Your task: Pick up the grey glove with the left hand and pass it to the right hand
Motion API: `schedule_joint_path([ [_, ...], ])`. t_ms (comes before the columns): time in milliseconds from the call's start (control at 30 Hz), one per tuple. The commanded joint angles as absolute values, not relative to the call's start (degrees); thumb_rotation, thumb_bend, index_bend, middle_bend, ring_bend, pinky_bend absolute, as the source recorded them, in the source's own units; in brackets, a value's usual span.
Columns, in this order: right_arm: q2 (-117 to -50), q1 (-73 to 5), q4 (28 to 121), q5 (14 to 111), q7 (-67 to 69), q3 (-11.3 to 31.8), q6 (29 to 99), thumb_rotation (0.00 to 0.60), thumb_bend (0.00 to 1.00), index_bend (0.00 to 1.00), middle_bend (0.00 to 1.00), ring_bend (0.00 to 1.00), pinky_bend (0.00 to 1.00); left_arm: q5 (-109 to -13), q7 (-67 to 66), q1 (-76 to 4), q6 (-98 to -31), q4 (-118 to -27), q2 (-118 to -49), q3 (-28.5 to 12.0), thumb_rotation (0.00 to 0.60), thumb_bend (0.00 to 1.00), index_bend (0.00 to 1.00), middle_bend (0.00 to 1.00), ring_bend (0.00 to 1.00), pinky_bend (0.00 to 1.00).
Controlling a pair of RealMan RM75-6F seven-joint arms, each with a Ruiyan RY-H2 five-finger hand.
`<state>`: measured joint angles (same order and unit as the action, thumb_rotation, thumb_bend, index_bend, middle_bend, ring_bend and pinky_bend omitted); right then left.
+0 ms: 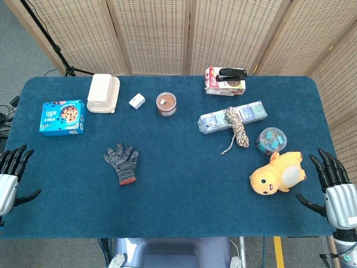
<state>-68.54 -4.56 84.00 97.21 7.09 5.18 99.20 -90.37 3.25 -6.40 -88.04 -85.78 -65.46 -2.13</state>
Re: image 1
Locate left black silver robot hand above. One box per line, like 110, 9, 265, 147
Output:
0, 144, 42, 217

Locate metal table leg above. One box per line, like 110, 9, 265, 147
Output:
239, 237, 247, 268

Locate blue cookie box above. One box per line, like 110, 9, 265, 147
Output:
39, 99, 86, 137

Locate clear tub of binder clips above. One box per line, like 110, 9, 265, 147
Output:
255, 127, 288, 157

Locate woven folding screen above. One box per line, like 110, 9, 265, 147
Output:
4, 0, 357, 185

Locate blue table mat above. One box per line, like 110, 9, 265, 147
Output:
0, 75, 335, 240

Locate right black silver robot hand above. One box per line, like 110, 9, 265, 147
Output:
295, 148, 357, 231

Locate black stapler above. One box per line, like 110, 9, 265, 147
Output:
217, 68, 248, 82

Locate red white printed snack box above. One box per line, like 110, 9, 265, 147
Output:
205, 66, 248, 95

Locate black cable bundle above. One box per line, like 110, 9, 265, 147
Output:
0, 96, 21, 138

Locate wrapped multipack of small boxes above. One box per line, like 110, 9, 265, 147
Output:
197, 100, 268, 135

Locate braided rope bundle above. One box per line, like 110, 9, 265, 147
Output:
219, 106, 250, 156

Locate cream lidded food container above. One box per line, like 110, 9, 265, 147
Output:
86, 73, 120, 114

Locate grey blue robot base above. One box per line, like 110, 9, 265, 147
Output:
111, 237, 232, 268

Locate clear jar brown contents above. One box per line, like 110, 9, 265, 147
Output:
156, 92, 177, 117

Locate yellow duck plush toy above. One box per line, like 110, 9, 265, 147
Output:
249, 151, 307, 196

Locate black tripod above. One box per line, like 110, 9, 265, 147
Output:
19, 0, 95, 78

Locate small white box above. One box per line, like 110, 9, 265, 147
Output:
128, 93, 146, 110

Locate blue cables under table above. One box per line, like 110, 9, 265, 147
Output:
97, 237, 113, 268

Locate grey knit work glove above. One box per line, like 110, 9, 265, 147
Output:
103, 143, 139, 186

